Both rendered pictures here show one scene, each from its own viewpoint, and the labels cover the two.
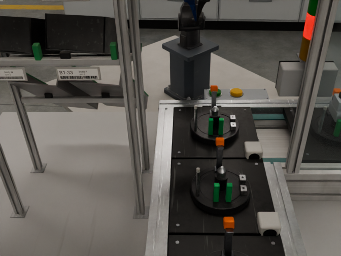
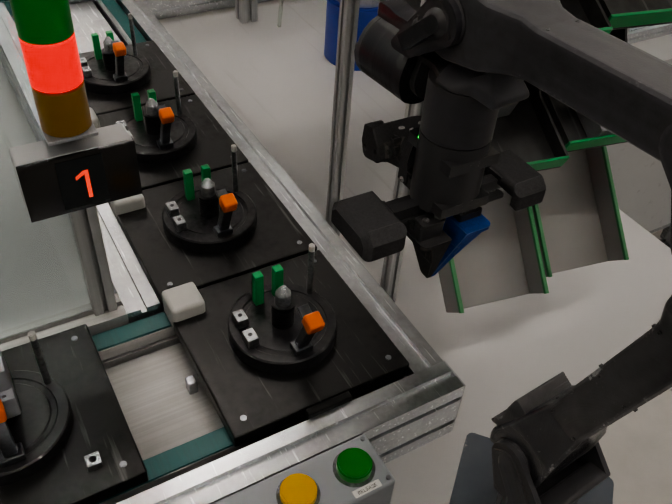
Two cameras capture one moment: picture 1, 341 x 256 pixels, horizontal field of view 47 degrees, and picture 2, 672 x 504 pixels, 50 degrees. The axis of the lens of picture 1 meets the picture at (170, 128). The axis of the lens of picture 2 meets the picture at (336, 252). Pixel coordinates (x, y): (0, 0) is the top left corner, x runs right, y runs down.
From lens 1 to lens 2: 1.51 m
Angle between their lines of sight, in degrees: 95
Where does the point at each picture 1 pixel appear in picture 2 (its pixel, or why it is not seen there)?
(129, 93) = (340, 40)
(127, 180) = not seen: hidden behind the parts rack
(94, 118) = not seen: hidden behind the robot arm
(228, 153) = (228, 288)
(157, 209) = (285, 185)
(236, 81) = not seen: outside the picture
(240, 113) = (250, 401)
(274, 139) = (157, 423)
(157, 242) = (259, 161)
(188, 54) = (482, 449)
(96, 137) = (533, 341)
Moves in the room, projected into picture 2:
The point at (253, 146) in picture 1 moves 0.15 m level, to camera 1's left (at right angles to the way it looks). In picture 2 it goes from (183, 294) to (282, 257)
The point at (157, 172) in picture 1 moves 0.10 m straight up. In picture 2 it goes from (324, 228) to (327, 176)
